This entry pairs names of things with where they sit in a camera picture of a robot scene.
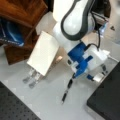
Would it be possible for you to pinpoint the white spiral notebook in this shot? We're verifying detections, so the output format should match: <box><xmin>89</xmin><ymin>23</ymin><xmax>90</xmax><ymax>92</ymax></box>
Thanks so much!
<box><xmin>27</xmin><ymin>31</ymin><xmax>59</xmax><ymax>76</ymax></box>

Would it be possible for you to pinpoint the metal binder clip stand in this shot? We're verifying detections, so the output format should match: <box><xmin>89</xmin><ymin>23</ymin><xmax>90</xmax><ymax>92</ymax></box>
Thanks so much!
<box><xmin>23</xmin><ymin>68</ymin><xmax>42</xmax><ymax>88</ymax></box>

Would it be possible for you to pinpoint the white cable with connector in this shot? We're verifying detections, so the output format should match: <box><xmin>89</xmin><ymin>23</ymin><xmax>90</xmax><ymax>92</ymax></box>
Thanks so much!
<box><xmin>99</xmin><ymin>46</ymin><xmax>120</xmax><ymax>63</ymax></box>

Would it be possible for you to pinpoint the blue book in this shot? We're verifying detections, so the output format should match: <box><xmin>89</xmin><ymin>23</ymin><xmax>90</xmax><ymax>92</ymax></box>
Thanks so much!
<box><xmin>0</xmin><ymin>18</ymin><xmax>24</xmax><ymax>46</ymax></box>

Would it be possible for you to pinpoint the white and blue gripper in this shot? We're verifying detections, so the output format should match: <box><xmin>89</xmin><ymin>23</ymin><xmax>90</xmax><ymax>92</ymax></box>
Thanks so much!
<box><xmin>67</xmin><ymin>42</ymin><xmax>107</xmax><ymax>78</ymax></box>

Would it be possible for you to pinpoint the black pen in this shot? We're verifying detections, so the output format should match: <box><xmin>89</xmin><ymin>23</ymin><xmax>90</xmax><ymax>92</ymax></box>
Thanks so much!
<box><xmin>61</xmin><ymin>79</ymin><xmax>73</xmax><ymax>104</ymax></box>

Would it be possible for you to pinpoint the black and silver drawer box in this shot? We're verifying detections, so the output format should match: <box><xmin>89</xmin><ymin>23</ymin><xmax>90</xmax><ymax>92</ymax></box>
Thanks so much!
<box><xmin>87</xmin><ymin>62</ymin><xmax>120</xmax><ymax>120</ymax></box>

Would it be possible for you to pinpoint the brown wooden shelf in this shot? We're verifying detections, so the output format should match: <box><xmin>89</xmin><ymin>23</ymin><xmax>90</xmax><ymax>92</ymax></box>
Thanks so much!
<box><xmin>0</xmin><ymin>0</ymin><xmax>48</xmax><ymax>65</ymax></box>

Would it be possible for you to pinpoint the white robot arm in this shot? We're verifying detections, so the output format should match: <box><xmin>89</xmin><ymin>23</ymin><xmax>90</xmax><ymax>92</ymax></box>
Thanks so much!
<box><xmin>53</xmin><ymin>0</ymin><xmax>107</xmax><ymax>78</ymax></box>

